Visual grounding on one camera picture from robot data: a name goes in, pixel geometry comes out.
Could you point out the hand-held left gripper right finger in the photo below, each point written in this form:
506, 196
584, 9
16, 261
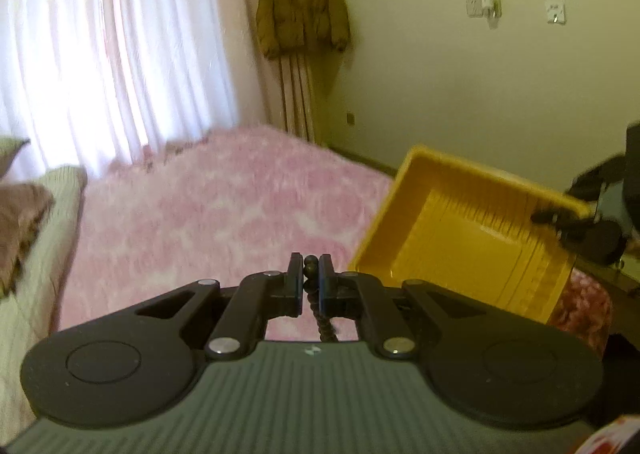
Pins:
325, 284

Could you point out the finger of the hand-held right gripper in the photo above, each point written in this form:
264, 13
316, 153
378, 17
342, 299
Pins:
555, 217

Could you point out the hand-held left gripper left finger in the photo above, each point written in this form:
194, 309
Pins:
295, 281

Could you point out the yellow plastic tray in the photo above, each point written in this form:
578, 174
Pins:
450, 239

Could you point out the red floral cloth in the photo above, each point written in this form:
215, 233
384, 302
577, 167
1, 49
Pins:
585, 309

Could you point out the pink fluffy blanket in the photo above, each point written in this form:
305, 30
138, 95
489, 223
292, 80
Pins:
210, 214

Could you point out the red and white printed cloth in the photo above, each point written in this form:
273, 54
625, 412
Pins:
612, 436

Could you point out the green ribbed quilt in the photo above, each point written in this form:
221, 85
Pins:
35, 294

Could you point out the brown hanging jacket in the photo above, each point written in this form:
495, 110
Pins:
300, 4

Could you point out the brown pillow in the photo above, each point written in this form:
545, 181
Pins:
20, 224

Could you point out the white sheer curtain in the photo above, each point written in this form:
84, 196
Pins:
110, 44

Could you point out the green pillow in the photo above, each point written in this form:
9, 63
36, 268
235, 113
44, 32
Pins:
10, 151

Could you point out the white wall switch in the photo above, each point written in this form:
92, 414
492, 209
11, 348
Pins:
556, 12

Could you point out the white wall socket with plug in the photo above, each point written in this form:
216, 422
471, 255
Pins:
482, 6

